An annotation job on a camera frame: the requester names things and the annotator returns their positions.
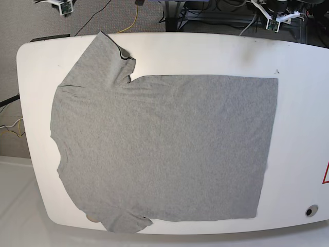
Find left table cable grommet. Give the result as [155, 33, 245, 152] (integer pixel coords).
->
[86, 214, 99, 223]

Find black table leg post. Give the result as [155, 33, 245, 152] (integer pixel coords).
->
[161, 1, 178, 32]

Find black bar behind table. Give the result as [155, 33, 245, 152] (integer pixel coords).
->
[30, 34, 70, 43]

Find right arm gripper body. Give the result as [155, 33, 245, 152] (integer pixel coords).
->
[34, 0, 76, 6]

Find black rod at left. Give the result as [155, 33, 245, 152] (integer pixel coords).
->
[0, 94, 20, 108]

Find table cable grommet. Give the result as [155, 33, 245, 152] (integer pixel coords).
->
[305, 204, 319, 217]
[86, 214, 99, 223]

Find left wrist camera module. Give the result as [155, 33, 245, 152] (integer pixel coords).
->
[266, 19, 280, 33]

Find red triangle warning sticker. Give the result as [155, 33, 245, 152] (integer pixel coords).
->
[322, 163, 329, 184]

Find right table cable grommet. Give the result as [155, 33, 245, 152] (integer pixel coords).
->
[305, 204, 319, 217]

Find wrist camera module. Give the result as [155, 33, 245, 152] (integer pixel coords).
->
[59, 1, 74, 15]
[266, 19, 280, 33]

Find grey T-shirt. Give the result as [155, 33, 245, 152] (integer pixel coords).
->
[50, 32, 278, 233]

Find yellow cable on floor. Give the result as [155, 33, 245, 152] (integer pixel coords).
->
[117, 4, 139, 34]

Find white and yellow floor cables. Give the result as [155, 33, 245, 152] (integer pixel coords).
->
[0, 117, 25, 138]

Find white cable near frame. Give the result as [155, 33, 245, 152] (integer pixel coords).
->
[239, 12, 259, 37]

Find aluminium frame rail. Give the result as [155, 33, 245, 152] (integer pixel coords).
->
[181, 12, 307, 44]

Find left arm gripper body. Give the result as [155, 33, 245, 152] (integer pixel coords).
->
[250, 0, 304, 23]

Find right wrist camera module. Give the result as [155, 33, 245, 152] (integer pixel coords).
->
[59, 1, 74, 15]

